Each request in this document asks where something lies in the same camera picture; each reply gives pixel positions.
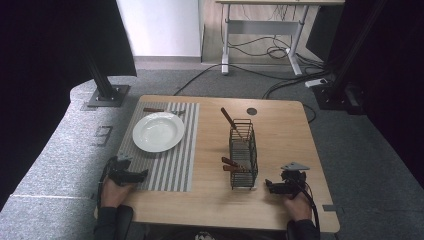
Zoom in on person's right hand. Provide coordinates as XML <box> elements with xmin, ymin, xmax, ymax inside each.
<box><xmin>283</xmin><ymin>191</ymin><xmax>313</xmax><ymax>222</ymax></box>

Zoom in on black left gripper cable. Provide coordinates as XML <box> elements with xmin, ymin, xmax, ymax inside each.
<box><xmin>96</xmin><ymin>158</ymin><xmax>114</xmax><ymax>209</ymax></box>

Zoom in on black metal stand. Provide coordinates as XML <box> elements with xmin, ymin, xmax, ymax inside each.
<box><xmin>312</xmin><ymin>0</ymin><xmax>389</xmax><ymax>116</ymax></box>
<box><xmin>82</xmin><ymin>49</ymin><xmax>132</xmax><ymax>109</ymax></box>

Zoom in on wooden-handled fork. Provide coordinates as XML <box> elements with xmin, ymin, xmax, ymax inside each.
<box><xmin>142</xmin><ymin>106</ymin><xmax>187</xmax><ymax>116</ymax></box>

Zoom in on white plate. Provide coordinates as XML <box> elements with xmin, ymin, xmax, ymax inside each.
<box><xmin>132</xmin><ymin>111</ymin><xmax>186</xmax><ymax>154</ymax></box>

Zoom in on black cables under desk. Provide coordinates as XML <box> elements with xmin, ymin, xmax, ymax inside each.
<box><xmin>227</xmin><ymin>6</ymin><xmax>296</xmax><ymax>62</ymax></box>

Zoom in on wooden-handled cutlery piece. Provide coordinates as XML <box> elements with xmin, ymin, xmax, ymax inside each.
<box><xmin>221</xmin><ymin>156</ymin><xmax>250</xmax><ymax>170</ymax></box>
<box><xmin>222</xmin><ymin>164</ymin><xmax>250</xmax><ymax>174</ymax></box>

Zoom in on black wire cutlery basket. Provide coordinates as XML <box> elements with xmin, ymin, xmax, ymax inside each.
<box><xmin>228</xmin><ymin>118</ymin><xmax>260</xmax><ymax>191</ymax></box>

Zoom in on person's left hand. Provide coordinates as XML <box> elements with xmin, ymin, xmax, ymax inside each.
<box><xmin>99</xmin><ymin>175</ymin><xmax>137</xmax><ymax>209</ymax></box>

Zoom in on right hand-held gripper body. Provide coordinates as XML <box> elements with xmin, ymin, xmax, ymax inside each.
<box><xmin>279</xmin><ymin>161</ymin><xmax>311</xmax><ymax>200</ymax></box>

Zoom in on thin black cable loop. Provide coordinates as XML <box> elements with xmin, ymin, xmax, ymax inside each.
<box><xmin>301</xmin><ymin>103</ymin><xmax>318</xmax><ymax>125</ymax></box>

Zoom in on wooden-handled knife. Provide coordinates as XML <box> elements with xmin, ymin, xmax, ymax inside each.
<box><xmin>219</xmin><ymin>106</ymin><xmax>246</xmax><ymax>140</ymax></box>

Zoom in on white-framed desk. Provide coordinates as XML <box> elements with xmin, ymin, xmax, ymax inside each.
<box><xmin>214</xmin><ymin>0</ymin><xmax>346</xmax><ymax>77</ymax></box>

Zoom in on grey striped placemat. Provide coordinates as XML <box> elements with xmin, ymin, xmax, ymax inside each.
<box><xmin>116</xmin><ymin>101</ymin><xmax>201</xmax><ymax>193</ymax></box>

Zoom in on dark curtain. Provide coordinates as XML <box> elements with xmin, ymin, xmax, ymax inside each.
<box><xmin>305</xmin><ymin>0</ymin><xmax>424</xmax><ymax>189</ymax></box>
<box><xmin>0</xmin><ymin>0</ymin><xmax>138</xmax><ymax>212</ymax></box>

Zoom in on long black floor cable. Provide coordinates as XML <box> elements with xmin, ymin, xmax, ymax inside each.
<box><xmin>172</xmin><ymin>62</ymin><xmax>301</xmax><ymax>97</ymax></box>

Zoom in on bundle of black floor cables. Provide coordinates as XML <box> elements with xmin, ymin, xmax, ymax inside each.
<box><xmin>261</xmin><ymin>53</ymin><xmax>334</xmax><ymax>100</ymax></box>

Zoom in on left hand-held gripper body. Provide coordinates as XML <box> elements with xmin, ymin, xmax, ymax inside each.
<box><xmin>105</xmin><ymin>152</ymin><xmax>135</xmax><ymax>186</ymax></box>

